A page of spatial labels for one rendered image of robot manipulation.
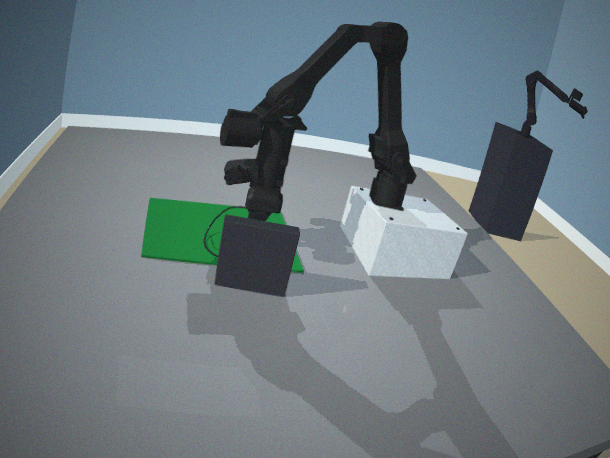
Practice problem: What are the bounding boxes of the green circuit board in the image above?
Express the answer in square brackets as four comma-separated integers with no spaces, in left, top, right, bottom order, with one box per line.
[141,198,249,266]

